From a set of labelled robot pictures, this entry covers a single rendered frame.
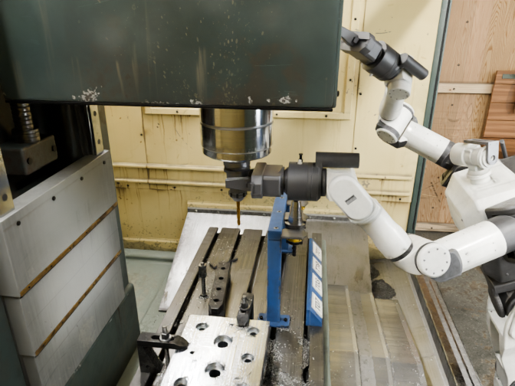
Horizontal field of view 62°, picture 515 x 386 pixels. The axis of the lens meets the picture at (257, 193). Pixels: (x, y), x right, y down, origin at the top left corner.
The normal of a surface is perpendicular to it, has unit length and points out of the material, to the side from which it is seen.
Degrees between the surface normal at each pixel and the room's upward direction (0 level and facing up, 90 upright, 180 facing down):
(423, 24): 90
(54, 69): 90
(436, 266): 73
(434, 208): 90
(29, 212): 91
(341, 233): 24
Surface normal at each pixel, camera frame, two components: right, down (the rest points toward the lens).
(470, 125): -0.14, 0.39
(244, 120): 0.28, 0.37
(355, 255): -0.05, -0.69
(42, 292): 0.99, 0.05
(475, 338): 0.00, -0.92
